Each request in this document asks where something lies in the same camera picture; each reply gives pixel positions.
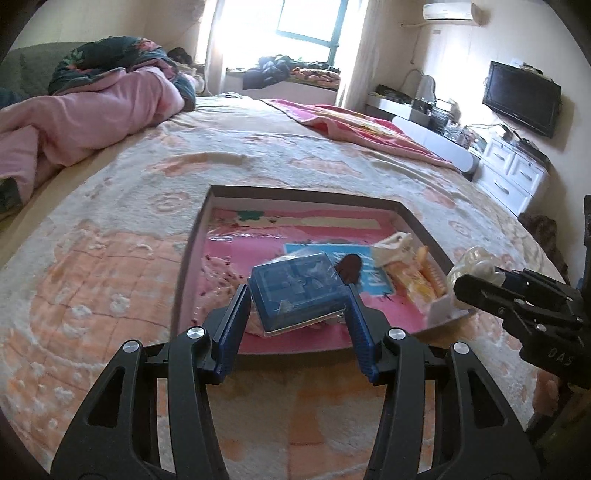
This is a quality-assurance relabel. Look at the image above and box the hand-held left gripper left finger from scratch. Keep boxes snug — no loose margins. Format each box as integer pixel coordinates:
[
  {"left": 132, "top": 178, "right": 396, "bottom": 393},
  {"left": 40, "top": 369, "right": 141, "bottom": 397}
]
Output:
[{"left": 50, "top": 284, "right": 252, "bottom": 480}]

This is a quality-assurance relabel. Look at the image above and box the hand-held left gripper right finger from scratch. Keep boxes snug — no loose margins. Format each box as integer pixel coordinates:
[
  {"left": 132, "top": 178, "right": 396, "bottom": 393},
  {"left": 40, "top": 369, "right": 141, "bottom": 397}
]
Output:
[{"left": 344, "top": 282, "right": 542, "bottom": 480}]

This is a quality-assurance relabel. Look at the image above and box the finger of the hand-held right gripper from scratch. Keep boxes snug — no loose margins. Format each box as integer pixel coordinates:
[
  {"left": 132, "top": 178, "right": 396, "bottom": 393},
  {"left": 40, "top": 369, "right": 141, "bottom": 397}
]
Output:
[
  {"left": 453, "top": 273, "right": 532, "bottom": 334},
  {"left": 496, "top": 266, "right": 581, "bottom": 308}
]

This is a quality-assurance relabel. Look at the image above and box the brown hair clip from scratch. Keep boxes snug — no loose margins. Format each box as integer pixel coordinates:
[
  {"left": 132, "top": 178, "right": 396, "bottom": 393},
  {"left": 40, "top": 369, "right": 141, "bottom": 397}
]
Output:
[{"left": 334, "top": 254, "right": 366, "bottom": 285}]

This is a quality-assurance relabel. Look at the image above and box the dark shallow cardboard tray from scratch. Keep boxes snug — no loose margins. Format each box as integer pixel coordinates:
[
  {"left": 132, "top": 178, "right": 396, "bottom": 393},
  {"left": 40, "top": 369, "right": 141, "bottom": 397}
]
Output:
[{"left": 170, "top": 185, "right": 479, "bottom": 356}]

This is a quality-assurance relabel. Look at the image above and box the blue jewelry box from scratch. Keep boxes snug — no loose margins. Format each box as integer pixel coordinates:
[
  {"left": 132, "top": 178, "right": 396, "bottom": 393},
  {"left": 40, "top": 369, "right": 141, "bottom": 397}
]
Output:
[{"left": 248, "top": 251, "right": 348, "bottom": 334}]

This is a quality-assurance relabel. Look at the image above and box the white hair claw clip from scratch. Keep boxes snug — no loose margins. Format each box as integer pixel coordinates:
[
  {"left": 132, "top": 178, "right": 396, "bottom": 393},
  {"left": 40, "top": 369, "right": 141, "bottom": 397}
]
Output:
[{"left": 371, "top": 232, "right": 413, "bottom": 269}]

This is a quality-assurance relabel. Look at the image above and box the person's right hand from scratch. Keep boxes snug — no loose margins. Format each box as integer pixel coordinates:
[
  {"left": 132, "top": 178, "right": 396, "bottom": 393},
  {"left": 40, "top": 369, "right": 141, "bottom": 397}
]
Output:
[{"left": 536, "top": 369, "right": 561, "bottom": 412}]

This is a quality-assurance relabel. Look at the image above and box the pink floral cloth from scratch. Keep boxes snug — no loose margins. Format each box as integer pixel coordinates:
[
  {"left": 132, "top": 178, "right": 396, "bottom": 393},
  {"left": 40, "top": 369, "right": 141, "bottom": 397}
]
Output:
[{"left": 198, "top": 256, "right": 254, "bottom": 303}]

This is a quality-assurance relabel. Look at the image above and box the blue printed card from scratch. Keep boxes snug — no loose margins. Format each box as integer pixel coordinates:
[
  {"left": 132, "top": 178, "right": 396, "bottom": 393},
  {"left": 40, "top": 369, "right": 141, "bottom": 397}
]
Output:
[{"left": 281, "top": 242, "right": 399, "bottom": 297}]

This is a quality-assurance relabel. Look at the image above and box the white drawer cabinet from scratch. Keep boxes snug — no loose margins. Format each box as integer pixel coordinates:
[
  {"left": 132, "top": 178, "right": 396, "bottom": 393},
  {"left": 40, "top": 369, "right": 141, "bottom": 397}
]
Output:
[{"left": 475, "top": 134, "right": 551, "bottom": 215}]

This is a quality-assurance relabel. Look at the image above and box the white bed footboard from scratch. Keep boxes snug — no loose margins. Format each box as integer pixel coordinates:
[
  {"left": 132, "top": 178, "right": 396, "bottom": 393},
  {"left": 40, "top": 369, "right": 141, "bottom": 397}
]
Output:
[{"left": 392, "top": 115, "right": 482, "bottom": 175}]

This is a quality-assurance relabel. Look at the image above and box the black television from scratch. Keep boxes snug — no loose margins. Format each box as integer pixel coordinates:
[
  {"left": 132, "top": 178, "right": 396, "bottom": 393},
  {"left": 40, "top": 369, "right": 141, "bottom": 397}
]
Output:
[{"left": 482, "top": 60, "right": 563, "bottom": 139}]

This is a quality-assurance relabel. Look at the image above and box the red pink blanket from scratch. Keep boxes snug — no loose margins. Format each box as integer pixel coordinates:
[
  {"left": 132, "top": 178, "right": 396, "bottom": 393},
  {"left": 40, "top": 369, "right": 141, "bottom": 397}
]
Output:
[{"left": 261, "top": 98, "right": 462, "bottom": 172}]

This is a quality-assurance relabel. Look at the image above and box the pink quilt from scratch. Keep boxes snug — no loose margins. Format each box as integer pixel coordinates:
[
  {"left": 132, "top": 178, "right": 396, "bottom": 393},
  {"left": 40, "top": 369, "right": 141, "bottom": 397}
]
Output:
[{"left": 0, "top": 67, "right": 185, "bottom": 185}]

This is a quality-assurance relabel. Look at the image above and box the pile of clothes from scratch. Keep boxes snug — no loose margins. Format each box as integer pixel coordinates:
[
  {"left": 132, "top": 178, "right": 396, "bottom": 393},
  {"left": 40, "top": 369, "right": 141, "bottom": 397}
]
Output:
[{"left": 242, "top": 55, "right": 342, "bottom": 90}]

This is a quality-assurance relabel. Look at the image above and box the beige curtain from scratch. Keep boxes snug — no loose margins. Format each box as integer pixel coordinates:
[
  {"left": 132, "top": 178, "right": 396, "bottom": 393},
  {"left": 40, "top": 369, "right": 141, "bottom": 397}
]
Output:
[{"left": 335, "top": 0, "right": 384, "bottom": 110}]

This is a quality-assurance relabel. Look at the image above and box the white air conditioner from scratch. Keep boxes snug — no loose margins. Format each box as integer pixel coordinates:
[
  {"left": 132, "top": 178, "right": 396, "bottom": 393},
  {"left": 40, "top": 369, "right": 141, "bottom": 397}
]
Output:
[{"left": 422, "top": 2, "right": 477, "bottom": 22}]

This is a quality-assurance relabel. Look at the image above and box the dark floral quilt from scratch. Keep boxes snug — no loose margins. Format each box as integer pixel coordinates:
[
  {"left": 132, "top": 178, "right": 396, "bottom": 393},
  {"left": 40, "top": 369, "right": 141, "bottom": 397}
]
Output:
[{"left": 48, "top": 38, "right": 197, "bottom": 112}]

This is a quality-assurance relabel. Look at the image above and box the window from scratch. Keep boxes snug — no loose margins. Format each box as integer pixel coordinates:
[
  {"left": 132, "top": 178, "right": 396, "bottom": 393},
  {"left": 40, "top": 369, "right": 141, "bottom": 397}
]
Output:
[{"left": 222, "top": 0, "right": 349, "bottom": 65}]

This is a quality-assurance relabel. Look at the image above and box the green headboard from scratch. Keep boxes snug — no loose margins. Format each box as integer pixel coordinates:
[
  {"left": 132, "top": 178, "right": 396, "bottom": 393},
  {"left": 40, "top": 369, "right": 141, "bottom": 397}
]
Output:
[{"left": 0, "top": 42, "right": 88, "bottom": 107}]

